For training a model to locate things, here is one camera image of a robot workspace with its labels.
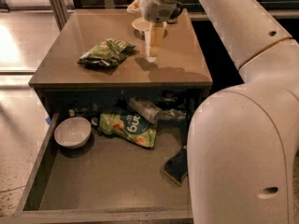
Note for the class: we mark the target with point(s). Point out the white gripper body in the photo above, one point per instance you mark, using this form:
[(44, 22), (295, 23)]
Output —
[(156, 7)]

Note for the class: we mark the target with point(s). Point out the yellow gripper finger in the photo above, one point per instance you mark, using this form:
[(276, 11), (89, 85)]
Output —
[(153, 36), (134, 7)]

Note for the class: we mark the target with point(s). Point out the green jalapeno chip bag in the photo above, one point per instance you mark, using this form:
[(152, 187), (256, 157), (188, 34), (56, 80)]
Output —
[(109, 53)]

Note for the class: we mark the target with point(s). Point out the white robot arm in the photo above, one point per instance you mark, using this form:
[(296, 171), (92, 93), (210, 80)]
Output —
[(243, 140)]

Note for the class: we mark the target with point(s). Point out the grey cabinet with glossy top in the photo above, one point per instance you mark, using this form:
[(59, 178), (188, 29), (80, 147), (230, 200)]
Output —
[(59, 80)]

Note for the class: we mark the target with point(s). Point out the green snack bag in drawer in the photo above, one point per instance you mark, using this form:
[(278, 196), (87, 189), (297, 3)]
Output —
[(130, 126)]

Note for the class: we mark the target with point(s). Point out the white bowl in drawer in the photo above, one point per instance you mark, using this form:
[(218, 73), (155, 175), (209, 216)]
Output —
[(73, 132)]

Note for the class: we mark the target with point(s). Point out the open grey top drawer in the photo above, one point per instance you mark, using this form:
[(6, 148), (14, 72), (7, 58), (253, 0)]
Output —
[(109, 179)]

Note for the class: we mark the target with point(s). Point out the white bowl on cabinet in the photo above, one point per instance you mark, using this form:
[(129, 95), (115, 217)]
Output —
[(141, 25)]

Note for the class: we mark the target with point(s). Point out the clear plastic water bottle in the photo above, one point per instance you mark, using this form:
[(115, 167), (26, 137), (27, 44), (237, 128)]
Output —
[(152, 113)]

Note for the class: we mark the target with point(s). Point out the black and yellow sponge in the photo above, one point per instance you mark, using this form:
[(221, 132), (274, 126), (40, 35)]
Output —
[(176, 168)]

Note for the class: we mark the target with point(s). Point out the blue tape piece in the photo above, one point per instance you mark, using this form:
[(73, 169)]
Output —
[(48, 120)]

